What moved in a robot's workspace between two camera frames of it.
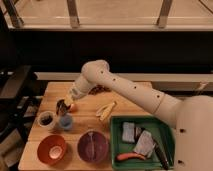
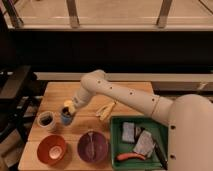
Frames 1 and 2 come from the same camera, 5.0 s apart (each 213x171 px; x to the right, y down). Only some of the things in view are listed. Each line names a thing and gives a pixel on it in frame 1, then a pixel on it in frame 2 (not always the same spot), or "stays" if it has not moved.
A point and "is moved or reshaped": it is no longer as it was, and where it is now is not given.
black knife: x=161 y=155 stays
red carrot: x=125 y=156 stays
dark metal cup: x=61 y=107 is moved or reshaped
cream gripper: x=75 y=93 → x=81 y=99
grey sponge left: x=128 y=132 stays
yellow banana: x=104 y=111 stays
